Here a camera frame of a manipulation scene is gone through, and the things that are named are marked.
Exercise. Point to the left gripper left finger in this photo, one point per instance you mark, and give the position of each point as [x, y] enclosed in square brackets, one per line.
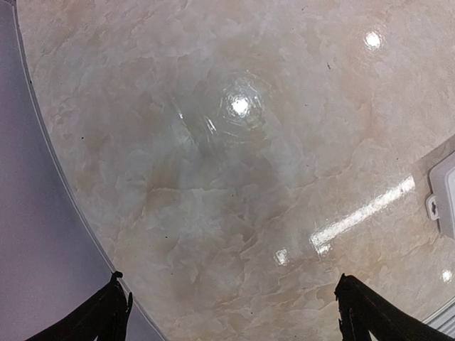
[103, 316]

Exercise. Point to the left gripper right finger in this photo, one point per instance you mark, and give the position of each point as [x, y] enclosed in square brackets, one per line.
[364, 314]

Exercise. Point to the white multicolour power strip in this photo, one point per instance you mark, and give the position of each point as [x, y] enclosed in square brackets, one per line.
[440, 204]

